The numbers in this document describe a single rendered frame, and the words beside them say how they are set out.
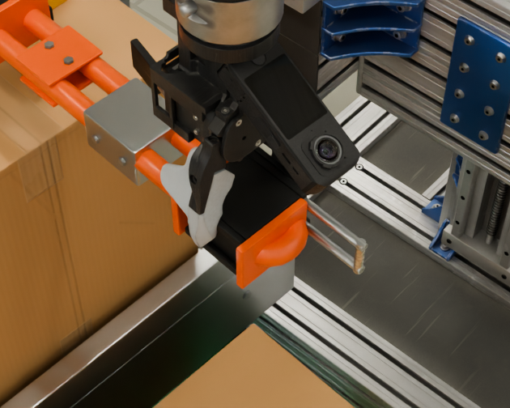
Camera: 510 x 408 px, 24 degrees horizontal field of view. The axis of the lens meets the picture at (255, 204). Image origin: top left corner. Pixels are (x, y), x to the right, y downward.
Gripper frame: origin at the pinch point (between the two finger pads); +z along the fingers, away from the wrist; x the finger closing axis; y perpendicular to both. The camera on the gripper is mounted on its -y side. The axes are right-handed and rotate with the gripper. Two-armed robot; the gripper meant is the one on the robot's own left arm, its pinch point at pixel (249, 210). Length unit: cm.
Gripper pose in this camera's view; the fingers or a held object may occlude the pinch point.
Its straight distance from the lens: 96.7
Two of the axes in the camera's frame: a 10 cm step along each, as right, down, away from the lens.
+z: 0.0, 6.3, 7.8
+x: -7.1, 5.4, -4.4
